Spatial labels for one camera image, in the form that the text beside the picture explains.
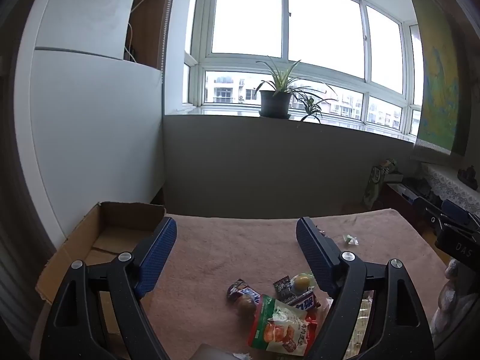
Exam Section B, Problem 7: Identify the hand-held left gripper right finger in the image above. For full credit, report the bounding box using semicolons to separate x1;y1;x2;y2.
295;215;436;360

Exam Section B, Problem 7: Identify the white cabinet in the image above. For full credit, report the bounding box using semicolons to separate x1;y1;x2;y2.
15;0;166;248

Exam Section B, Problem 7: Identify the dark figurine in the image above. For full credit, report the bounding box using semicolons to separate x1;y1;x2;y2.
457;167;480;192

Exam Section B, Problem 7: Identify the brown chocolate bar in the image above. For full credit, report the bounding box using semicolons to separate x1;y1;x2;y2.
227;278;261;306

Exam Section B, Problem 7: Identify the yellow jelly cup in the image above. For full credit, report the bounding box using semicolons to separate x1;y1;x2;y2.
290;272;316;295

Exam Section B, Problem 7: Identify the white lace cloth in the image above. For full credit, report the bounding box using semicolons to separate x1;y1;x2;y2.
422;163;480;214

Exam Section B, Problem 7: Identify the white framed window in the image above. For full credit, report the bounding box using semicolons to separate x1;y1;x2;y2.
182;0;424;143

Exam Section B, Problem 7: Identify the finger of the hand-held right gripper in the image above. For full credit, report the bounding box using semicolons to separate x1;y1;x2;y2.
441;199;474;226
414;196;443;230

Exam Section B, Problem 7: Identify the green snack packet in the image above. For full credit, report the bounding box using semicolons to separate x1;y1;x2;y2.
247;294;319;357

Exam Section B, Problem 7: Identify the brown cardboard box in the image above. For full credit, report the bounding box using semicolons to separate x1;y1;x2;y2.
35;201;167;346

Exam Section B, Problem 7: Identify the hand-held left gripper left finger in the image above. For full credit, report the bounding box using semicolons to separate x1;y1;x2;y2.
39;215;178;360

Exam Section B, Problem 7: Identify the dark candy wrapper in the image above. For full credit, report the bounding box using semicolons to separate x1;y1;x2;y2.
272;275;297;302

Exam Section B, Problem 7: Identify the pink table cloth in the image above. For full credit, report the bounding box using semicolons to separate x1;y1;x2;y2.
142;208;451;360

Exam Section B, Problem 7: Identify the yellow green wall map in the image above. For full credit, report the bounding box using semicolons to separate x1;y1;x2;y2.
403;0;469;156

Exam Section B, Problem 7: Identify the person's right forearm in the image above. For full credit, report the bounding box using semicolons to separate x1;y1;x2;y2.
429;259;480;346

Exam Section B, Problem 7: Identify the green floral bag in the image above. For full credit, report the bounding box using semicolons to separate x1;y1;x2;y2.
362;159;404;209

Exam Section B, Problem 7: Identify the potted spider plant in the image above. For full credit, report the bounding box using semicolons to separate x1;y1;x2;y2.
253;55;340;124

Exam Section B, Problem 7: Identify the white ribbed panel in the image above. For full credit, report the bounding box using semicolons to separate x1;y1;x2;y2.
0;180;57;360

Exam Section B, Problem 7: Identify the beaded blind cord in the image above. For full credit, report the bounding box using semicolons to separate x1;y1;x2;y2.
160;0;178;83

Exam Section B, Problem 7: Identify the grey plastic packet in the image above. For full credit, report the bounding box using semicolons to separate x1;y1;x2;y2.
191;343;256;360

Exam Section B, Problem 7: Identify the blue white candy bar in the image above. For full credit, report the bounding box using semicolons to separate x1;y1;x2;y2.
287;289;321;310

